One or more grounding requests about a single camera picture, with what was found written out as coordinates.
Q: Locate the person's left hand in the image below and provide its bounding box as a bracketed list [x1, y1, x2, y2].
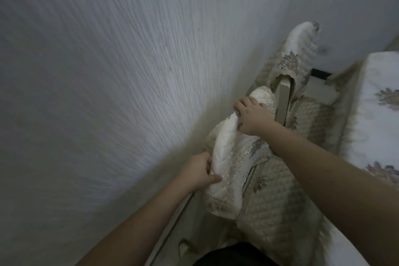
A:
[178, 151, 223, 193]

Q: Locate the person's right hand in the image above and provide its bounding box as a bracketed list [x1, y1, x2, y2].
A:
[233, 97, 278, 137]

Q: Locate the cream quilted floral backrest cover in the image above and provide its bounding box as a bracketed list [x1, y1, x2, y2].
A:
[204, 86, 276, 220]
[249, 21, 320, 102]

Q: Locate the person's left forearm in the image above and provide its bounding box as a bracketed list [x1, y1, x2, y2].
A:
[75, 177, 197, 266]

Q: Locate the person's right forearm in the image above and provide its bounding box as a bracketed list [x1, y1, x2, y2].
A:
[256, 119, 399, 266]

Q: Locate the beige quilted seat cover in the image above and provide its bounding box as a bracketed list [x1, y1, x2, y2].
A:
[218, 97, 342, 266]

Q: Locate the person's black clothing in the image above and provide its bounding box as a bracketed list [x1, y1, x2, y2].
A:
[193, 241, 279, 266]

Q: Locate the small black wall fixture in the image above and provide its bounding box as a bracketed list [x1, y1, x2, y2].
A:
[311, 68, 332, 81]

